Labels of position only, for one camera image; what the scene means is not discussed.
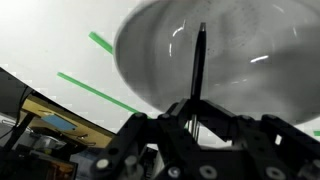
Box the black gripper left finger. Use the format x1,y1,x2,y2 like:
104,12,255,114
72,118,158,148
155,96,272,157
89,98,201,180

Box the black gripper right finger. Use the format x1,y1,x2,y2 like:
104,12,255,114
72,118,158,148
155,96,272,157
199,99,320,180

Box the black and silver pen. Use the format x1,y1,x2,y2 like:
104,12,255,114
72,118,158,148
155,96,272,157
187,22,208,141

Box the white ceramic bowl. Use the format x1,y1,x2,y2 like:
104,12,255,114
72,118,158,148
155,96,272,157
113,0,320,126

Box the yellow wooden table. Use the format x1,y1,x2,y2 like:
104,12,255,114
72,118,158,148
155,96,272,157
19,94,117,150

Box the blue card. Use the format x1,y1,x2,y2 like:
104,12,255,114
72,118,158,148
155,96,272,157
40,114,78,132

